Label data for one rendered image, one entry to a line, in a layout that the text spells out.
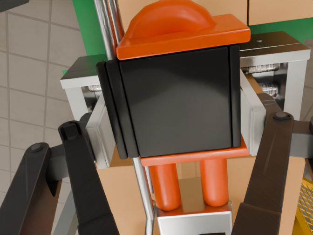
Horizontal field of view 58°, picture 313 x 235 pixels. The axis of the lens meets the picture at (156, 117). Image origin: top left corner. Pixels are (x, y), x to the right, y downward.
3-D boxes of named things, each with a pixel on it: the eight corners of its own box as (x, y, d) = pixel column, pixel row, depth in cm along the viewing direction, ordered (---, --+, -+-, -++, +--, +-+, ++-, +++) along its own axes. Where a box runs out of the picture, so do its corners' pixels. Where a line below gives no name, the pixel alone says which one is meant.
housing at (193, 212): (228, 225, 30) (238, 266, 26) (164, 230, 30) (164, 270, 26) (226, 173, 26) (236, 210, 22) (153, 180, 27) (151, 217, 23)
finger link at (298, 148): (275, 139, 13) (343, 133, 13) (249, 93, 18) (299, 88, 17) (273, 164, 14) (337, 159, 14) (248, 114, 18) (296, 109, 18)
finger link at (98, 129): (109, 169, 17) (97, 170, 17) (124, 112, 23) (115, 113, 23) (97, 126, 15) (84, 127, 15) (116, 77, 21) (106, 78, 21)
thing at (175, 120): (235, 120, 23) (251, 156, 19) (146, 130, 24) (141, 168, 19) (232, 12, 19) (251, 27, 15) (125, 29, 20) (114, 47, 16)
